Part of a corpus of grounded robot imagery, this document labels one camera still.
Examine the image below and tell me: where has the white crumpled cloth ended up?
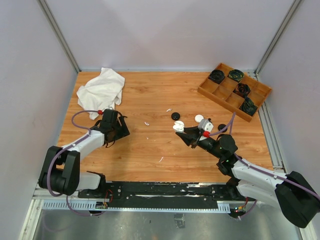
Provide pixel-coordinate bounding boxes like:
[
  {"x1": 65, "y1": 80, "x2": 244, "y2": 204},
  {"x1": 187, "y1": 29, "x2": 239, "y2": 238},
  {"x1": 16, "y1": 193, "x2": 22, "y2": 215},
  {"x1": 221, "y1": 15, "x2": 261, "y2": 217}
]
[{"x1": 76, "y1": 67, "x2": 125, "y2": 120}]

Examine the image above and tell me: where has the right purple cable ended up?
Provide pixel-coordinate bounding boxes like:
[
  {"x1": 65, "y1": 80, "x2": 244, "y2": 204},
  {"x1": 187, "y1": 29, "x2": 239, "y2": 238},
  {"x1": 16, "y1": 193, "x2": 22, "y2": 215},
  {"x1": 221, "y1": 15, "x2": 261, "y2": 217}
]
[{"x1": 207, "y1": 111, "x2": 320, "y2": 221}]

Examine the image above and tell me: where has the green black rolled item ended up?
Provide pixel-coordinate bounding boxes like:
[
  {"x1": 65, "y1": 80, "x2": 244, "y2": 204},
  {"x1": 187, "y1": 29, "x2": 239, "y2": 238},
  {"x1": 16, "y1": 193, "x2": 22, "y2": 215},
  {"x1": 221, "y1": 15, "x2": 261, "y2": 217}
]
[{"x1": 228, "y1": 69, "x2": 245, "y2": 83}]

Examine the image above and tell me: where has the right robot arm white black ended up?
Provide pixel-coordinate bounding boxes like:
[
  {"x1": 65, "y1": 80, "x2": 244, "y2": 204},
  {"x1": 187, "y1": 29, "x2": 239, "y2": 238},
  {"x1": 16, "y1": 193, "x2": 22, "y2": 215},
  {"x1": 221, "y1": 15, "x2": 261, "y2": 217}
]
[{"x1": 174, "y1": 126, "x2": 320, "y2": 229}]

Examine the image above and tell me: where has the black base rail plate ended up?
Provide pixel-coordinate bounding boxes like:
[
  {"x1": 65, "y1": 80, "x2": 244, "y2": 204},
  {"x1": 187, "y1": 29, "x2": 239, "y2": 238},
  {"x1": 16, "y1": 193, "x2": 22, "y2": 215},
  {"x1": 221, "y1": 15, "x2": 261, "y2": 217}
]
[{"x1": 77, "y1": 181, "x2": 246, "y2": 211}]

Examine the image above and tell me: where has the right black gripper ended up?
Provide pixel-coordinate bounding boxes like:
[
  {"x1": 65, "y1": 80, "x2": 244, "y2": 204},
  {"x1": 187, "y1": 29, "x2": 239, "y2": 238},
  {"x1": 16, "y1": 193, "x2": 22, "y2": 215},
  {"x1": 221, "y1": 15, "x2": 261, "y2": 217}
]
[{"x1": 176, "y1": 125, "x2": 224, "y2": 159}]

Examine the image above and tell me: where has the black rolled item far left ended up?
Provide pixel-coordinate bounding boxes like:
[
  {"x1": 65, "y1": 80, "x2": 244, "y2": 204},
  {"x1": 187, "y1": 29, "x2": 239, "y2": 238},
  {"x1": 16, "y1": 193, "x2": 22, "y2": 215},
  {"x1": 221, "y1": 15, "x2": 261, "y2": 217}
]
[{"x1": 208, "y1": 69, "x2": 225, "y2": 84}]

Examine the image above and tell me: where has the dark red rolled item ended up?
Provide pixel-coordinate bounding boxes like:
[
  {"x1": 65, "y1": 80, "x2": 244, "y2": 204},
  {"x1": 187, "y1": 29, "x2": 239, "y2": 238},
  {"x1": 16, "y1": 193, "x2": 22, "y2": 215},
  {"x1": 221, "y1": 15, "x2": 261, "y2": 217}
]
[{"x1": 233, "y1": 83, "x2": 251, "y2": 98}]

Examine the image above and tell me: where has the blue green rolled item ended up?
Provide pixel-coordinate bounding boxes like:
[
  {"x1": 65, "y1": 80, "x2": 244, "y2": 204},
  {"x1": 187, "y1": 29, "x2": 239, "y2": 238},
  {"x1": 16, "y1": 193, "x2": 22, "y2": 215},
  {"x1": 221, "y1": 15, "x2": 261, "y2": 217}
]
[{"x1": 239, "y1": 97, "x2": 258, "y2": 116}]

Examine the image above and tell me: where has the black round charging case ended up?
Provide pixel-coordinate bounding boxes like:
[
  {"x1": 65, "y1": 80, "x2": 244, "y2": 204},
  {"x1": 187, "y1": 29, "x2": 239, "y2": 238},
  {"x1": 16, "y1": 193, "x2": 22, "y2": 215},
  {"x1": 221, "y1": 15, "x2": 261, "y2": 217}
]
[
  {"x1": 171, "y1": 112, "x2": 181, "y2": 121},
  {"x1": 218, "y1": 124, "x2": 228, "y2": 133}
]

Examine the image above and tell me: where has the wooden compartment tray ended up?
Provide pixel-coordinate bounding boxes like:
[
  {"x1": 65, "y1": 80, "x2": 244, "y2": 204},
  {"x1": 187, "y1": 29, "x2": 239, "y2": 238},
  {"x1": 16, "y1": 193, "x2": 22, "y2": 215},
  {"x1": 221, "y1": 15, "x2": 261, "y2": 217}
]
[{"x1": 197, "y1": 63, "x2": 272, "y2": 123}]

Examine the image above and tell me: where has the grey slotted cable duct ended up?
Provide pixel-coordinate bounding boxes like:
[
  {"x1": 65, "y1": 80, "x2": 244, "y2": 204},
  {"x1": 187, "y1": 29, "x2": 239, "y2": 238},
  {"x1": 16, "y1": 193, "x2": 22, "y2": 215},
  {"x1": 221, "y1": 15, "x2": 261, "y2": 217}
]
[{"x1": 41, "y1": 201, "x2": 231, "y2": 214}]

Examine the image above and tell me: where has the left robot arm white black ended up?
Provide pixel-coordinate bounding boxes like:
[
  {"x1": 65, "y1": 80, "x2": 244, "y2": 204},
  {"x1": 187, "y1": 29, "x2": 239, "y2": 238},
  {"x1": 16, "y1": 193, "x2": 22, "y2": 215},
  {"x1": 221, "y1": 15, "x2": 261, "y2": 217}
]
[{"x1": 38, "y1": 109, "x2": 130, "y2": 198}]

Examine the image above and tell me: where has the white round charging case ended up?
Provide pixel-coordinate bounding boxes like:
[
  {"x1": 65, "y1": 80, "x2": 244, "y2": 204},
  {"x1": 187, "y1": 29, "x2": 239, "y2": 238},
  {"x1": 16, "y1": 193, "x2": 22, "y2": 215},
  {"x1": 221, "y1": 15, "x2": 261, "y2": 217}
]
[
  {"x1": 172, "y1": 120, "x2": 185, "y2": 133},
  {"x1": 194, "y1": 114, "x2": 204, "y2": 123}
]

